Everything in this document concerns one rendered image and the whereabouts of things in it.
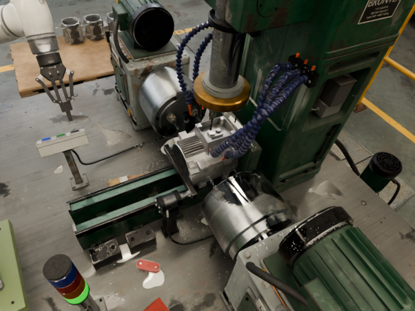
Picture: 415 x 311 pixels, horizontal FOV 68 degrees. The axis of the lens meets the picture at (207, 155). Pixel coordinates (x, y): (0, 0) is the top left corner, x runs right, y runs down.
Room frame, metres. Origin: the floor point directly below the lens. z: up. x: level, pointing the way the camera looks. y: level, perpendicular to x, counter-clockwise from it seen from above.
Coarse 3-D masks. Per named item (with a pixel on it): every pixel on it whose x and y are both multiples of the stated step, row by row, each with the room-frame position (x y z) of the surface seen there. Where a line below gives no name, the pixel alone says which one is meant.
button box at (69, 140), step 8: (64, 136) 0.72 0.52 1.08; (72, 136) 0.73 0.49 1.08; (80, 136) 0.74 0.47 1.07; (40, 144) 0.67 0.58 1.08; (48, 144) 0.68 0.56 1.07; (56, 144) 0.69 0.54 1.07; (64, 144) 0.70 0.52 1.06; (72, 144) 0.71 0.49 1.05; (80, 144) 0.72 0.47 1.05; (40, 152) 0.66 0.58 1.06; (48, 152) 0.67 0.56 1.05; (56, 152) 0.68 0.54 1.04
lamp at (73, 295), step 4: (84, 280) 0.24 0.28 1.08; (80, 284) 0.22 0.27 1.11; (84, 284) 0.23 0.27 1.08; (80, 288) 0.22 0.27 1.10; (84, 288) 0.23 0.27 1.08; (72, 292) 0.20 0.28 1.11; (76, 292) 0.21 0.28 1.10; (80, 292) 0.21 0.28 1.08; (64, 296) 0.20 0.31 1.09; (68, 296) 0.20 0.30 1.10; (72, 296) 0.20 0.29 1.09; (76, 296) 0.20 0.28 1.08
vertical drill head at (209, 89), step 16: (224, 0) 0.76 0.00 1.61; (224, 16) 0.76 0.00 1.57; (224, 32) 0.75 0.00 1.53; (224, 48) 0.75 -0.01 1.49; (240, 48) 0.77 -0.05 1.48; (224, 64) 0.75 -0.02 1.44; (240, 64) 0.78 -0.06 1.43; (208, 80) 0.78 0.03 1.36; (224, 80) 0.75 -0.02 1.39; (240, 80) 0.80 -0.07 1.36; (208, 96) 0.73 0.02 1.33; (224, 96) 0.73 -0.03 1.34; (240, 96) 0.75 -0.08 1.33
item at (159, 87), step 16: (144, 80) 1.06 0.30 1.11; (160, 80) 1.02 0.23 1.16; (176, 80) 1.02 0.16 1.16; (144, 96) 0.99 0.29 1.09; (160, 96) 0.94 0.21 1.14; (176, 96) 0.94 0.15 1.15; (160, 112) 0.90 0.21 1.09; (176, 112) 0.93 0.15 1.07; (192, 112) 0.95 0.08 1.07; (160, 128) 0.90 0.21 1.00; (176, 128) 0.93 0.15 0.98; (192, 128) 0.97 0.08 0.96
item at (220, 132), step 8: (208, 120) 0.83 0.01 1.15; (216, 120) 0.85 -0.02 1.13; (224, 120) 0.85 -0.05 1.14; (200, 128) 0.80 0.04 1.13; (208, 128) 0.82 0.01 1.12; (216, 128) 0.83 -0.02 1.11; (224, 128) 0.83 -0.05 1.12; (232, 128) 0.81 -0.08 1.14; (200, 136) 0.77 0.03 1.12; (208, 136) 0.78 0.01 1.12; (216, 136) 0.78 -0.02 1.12; (224, 136) 0.76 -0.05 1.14; (208, 144) 0.72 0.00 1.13; (216, 144) 0.74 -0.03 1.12; (208, 152) 0.72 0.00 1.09
